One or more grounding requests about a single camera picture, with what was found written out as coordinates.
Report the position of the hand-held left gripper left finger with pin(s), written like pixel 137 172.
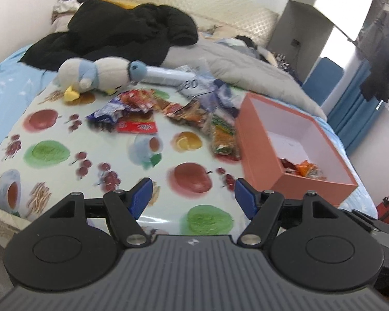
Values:
pixel 142 195

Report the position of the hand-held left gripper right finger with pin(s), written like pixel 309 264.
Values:
pixel 244 198

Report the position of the dark red snack packet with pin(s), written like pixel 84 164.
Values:
pixel 287 164

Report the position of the orange cardboard box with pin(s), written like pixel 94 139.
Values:
pixel 262 142

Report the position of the orange crinkled snack packet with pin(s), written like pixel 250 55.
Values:
pixel 306 167

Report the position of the pile of snack packets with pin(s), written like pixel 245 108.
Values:
pixel 133 116

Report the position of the fruit-print plastic mat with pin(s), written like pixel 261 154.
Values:
pixel 123 168

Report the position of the crumpled clear plastic bag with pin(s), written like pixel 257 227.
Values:
pixel 210 90

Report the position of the white cylindrical tube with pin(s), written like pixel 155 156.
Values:
pixel 165 75

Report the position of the white and blue plush penguin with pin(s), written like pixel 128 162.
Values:
pixel 107 71

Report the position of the grey duvet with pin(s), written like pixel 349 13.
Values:
pixel 240 68

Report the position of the blue curtain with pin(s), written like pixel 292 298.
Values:
pixel 353 110

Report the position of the beige bed base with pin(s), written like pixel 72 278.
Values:
pixel 3 223

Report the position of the small bottles on desk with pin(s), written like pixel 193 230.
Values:
pixel 281 59

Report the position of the blue chair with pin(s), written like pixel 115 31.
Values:
pixel 324 77

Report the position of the dark clothes heap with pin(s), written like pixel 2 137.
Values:
pixel 246 43

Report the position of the black plugged charger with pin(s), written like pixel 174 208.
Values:
pixel 295 42

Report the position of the black puffer jacket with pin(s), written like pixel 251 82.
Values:
pixel 116 32

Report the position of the light blue bed sheet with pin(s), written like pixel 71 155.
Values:
pixel 6 71

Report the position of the white pillow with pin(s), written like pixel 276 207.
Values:
pixel 61 26

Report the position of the cream quilted headboard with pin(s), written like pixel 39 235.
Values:
pixel 230 9

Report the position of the yellow pillow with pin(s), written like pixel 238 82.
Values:
pixel 123 4

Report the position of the hanging dark clothes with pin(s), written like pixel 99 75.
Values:
pixel 382 58

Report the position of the brown cardboard box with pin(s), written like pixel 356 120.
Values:
pixel 56 16

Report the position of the pile of folded clothes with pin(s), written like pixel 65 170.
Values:
pixel 66 3

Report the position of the white overhead cabinet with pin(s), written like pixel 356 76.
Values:
pixel 347 0

